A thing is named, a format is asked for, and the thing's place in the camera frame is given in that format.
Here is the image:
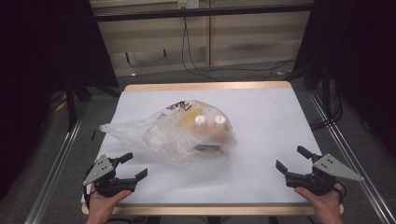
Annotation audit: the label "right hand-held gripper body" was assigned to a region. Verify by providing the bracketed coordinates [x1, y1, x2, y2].
[285, 153, 365, 197]

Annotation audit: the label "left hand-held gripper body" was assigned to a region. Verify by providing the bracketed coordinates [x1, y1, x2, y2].
[82, 154, 138, 198]

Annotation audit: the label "clear plastic bag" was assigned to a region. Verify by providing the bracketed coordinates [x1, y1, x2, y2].
[99, 99, 238, 164]

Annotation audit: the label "orange juice bottle white cap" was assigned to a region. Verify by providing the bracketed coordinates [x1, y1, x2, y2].
[191, 114, 213, 153]
[211, 114, 233, 155]

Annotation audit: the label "person's left hand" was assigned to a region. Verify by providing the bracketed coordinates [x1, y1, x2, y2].
[86, 185, 133, 224]

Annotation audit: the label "person's right hand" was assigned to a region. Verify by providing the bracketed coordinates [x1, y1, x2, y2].
[294, 186, 344, 224]

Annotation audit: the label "white table mat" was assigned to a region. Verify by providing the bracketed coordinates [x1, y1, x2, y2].
[81, 87, 343, 205]

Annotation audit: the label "black curtain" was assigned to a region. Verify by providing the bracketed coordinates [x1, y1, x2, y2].
[0, 0, 120, 201]
[291, 0, 396, 158]

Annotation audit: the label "white table board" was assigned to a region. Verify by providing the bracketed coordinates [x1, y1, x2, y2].
[81, 80, 345, 217]

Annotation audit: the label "black horizontal bar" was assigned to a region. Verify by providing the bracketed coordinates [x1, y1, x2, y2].
[93, 3, 314, 22]

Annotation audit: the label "aluminium floor rail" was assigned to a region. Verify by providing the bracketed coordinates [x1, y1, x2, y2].
[307, 90, 396, 224]
[23, 117, 86, 224]

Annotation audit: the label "black floor cables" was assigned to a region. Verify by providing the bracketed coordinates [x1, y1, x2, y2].
[310, 79, 344, 131]

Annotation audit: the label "black hanging cables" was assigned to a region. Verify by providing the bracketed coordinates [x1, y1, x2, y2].
[181, 16, 297, 82]

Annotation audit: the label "white wall socket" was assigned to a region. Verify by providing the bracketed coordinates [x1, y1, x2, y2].
[177, 0, 200, 10]

